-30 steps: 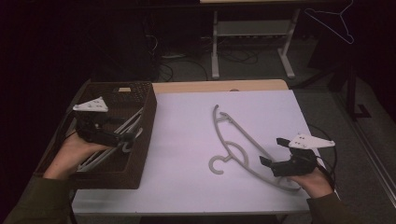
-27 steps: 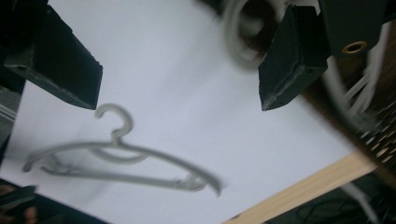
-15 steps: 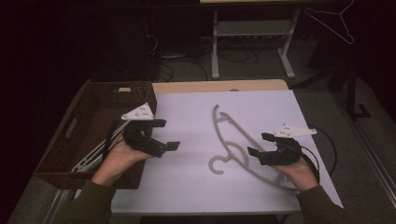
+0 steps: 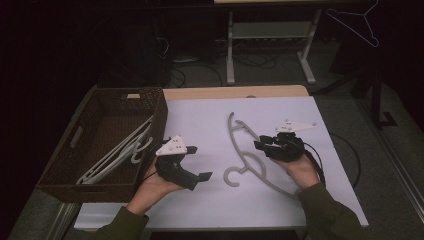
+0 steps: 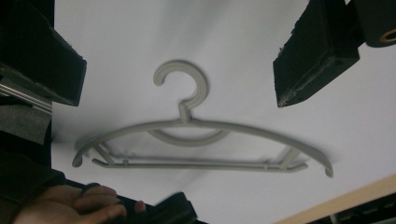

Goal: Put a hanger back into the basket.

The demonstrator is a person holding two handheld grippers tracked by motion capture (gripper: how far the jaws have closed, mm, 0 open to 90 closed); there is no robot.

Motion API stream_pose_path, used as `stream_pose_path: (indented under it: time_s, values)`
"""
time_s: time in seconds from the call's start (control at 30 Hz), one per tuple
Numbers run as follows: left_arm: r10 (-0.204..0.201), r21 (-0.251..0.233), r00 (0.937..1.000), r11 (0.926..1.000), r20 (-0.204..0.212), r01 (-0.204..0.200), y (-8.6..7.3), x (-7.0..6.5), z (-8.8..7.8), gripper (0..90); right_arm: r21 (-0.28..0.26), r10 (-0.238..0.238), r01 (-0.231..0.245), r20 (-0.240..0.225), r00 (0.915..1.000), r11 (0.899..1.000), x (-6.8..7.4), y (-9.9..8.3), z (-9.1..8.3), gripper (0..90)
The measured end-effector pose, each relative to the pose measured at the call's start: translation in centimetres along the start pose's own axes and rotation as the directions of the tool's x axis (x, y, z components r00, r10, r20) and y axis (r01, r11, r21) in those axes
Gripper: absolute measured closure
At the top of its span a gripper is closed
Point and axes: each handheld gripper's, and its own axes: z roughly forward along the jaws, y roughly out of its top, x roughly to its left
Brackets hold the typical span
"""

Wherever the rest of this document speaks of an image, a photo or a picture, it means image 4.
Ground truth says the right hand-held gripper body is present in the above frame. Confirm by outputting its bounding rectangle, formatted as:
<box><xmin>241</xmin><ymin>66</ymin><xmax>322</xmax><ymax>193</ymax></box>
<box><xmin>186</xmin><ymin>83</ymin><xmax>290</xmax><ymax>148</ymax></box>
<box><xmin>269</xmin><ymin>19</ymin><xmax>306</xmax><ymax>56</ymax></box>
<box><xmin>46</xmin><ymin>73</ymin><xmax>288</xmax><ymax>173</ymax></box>
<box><xmin>266</xmin><ymin>119</ymin><xmax>317</xmax><ymax>163</ymax></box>

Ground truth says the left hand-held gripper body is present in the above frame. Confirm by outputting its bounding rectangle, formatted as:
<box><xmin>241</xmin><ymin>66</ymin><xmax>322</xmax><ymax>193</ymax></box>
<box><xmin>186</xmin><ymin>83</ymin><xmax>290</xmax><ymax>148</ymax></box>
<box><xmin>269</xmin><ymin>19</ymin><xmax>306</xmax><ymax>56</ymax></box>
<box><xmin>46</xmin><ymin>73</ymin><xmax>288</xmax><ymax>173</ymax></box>
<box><xmin>155</xmin><ymin>134</ymin><xmax>198</xmax><ymax>192</ymax></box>

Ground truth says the brown woven basket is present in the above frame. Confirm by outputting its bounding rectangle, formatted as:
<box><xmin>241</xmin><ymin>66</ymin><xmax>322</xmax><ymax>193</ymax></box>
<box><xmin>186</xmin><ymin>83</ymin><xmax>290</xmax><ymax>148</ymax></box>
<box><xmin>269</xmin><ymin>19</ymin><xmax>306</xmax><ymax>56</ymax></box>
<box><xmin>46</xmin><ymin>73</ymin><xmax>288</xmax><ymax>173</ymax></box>
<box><xmin>35</xmin><ymin>87</ymin><xmax>169</xmax><ymax>204</ymax></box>

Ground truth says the person's right hand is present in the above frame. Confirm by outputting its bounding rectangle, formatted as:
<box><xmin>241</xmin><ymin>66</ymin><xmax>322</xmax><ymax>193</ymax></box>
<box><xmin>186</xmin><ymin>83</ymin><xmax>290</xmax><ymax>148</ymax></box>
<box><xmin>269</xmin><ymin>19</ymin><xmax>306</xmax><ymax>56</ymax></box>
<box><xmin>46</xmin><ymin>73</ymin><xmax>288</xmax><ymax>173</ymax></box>
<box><xmin>271</xmin><ymin>153</ymin><xmax>320</xmax><ymax>191</ymax></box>

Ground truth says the person's left hand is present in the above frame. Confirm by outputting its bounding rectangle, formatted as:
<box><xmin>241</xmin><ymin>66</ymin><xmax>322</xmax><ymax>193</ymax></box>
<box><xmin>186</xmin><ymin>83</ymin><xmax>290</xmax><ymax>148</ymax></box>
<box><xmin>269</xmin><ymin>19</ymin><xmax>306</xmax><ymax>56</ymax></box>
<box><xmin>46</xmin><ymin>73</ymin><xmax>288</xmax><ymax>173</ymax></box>
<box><xmin>126</xmin><ymin>159</ymin><xmax>184</xmax><ymax>217</ymax></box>

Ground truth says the black metal stand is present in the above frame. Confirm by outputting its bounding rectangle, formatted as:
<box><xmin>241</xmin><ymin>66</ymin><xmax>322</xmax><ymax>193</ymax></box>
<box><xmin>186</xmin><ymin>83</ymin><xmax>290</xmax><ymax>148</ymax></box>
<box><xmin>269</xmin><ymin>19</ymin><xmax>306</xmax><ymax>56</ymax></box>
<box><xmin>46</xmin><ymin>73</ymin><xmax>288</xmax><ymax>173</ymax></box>
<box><xmin>313</xmin><ymin>31</ymin><xmax>399</xmax><ymax>129</ymax></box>

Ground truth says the white metal rack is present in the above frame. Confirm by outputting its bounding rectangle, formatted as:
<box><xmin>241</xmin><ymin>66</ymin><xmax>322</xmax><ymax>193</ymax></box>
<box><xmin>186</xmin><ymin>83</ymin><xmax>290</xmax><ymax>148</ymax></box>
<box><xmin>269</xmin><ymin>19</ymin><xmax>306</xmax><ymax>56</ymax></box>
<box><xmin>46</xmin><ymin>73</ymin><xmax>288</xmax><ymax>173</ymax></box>
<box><xmin>213</xmin><ymin>0</ymin><xmax>323</xmax><ymax>86</ymax></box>

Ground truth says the black floor cable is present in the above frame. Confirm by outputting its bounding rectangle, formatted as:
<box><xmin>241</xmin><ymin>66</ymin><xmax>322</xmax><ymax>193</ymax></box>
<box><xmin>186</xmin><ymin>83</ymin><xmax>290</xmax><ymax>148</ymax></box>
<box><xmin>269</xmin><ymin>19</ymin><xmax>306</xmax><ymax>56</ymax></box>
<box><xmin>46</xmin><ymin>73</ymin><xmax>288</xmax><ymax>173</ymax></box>
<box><xmin>168</xmin><ymin>62</ymin><xmax>224</xmax><ymax>88</ymax></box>
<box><xmin>233</xmin><ymin>52</ymin><xmax>278</xmax><ymax>70</ymax></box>

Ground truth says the metal rail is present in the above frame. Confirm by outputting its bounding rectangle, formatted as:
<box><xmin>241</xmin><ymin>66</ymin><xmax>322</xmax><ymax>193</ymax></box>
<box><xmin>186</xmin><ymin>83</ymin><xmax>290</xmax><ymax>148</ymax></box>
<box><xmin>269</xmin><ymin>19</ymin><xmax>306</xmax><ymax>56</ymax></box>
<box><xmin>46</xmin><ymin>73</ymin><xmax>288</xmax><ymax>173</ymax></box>
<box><xmin>379</xmin><ymin>138</ymin><xmax>424</xmax><ymax>214</ymax></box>
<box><xmin>46</xmin><ymin>202</ymin><xmax>83</xmax><ymax>240</ymax></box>

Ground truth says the thin wire clothes hanger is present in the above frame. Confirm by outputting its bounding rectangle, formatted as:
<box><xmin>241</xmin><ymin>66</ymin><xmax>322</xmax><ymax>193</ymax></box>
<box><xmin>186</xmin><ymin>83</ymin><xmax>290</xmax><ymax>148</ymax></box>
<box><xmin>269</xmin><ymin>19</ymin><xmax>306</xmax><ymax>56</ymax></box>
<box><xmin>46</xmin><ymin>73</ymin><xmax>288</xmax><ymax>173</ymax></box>
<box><xmin>325</xmin><ymin>0</ymin><xmax>381</xmax><ymax>48</ymax></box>

